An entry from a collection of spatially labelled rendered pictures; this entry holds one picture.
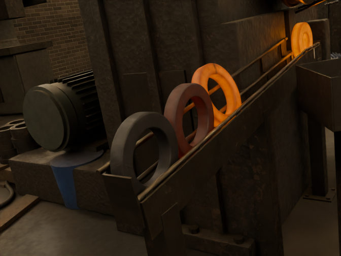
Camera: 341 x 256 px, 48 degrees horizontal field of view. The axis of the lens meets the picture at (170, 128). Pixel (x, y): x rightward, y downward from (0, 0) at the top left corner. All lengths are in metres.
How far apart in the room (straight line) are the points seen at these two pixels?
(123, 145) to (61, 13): 7.96
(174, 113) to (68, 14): 7.96
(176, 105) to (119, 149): 0.20
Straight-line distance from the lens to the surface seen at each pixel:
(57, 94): 2.13
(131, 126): 0.73
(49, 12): 8.45
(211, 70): 1.08
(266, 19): 1.53
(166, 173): 0.79
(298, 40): 1.66
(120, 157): 0.72
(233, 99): 1.13
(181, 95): 0.87
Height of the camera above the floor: 0.92
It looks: 16 degrees down
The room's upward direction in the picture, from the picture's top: 10 degrees counter-clockwise
